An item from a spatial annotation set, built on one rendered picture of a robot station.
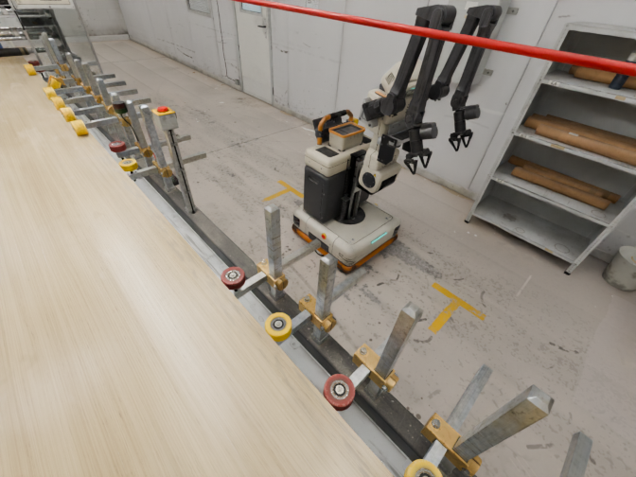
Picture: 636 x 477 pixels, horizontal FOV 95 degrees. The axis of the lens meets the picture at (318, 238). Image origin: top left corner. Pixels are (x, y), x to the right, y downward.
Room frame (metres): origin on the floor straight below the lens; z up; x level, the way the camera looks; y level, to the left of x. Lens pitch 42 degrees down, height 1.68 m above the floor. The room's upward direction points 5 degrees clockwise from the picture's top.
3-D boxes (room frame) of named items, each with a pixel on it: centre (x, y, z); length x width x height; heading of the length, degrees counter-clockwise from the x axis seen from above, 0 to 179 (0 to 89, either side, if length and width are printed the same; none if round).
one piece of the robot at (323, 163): (1.94, -0.15, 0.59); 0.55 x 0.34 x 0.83; 136
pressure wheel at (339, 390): (0.29, -0.09, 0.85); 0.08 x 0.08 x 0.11
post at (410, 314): (0.38, -0.22, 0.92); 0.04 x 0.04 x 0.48; 47
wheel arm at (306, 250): (0.78, 0.14, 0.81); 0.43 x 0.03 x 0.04; 137
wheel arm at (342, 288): (0.61, -0.04, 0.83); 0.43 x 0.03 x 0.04; 137
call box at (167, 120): (1.22, 0.69, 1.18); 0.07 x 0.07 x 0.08; 47
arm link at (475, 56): (1.71, -0.70, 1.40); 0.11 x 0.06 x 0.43; 135
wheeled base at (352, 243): (1.87, -0.22, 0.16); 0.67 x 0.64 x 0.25; 46
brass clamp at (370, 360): (0.39, -0.20, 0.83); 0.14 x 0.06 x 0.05; 47
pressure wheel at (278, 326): (0.47, 0.10, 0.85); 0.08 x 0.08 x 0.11
